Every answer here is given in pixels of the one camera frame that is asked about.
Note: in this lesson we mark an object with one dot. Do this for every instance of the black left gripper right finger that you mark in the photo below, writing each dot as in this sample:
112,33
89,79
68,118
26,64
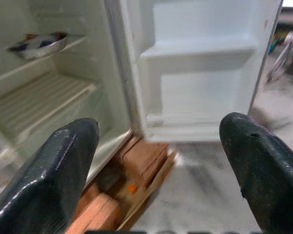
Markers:
268,175

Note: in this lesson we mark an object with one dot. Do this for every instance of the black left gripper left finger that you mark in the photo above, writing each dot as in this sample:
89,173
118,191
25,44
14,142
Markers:
44,180

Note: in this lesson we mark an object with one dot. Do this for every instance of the silver fridge door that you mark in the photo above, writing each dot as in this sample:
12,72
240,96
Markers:
205,92

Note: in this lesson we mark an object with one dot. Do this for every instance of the white slatted fridge shelf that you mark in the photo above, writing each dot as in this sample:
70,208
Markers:
39,100

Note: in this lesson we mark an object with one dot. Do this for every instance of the white fridge door rack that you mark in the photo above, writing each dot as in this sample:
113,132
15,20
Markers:
197,53
183,126

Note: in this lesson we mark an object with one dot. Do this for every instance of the clear fridge shelf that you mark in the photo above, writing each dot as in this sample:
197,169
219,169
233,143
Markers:
14,73

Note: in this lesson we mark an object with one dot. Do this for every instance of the white fridge cabinet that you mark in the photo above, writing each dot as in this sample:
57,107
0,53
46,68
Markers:
107,73

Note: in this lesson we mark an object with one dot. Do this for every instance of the red clay brick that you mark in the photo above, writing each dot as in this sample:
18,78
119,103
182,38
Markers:
146,161
97,212

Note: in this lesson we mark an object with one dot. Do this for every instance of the small orange object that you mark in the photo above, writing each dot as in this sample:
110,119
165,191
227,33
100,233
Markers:
132,189

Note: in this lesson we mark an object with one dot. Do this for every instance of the grey white folding chair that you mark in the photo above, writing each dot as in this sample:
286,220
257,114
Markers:
280,63

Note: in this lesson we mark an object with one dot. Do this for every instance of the steel bowl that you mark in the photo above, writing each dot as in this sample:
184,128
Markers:
51,47

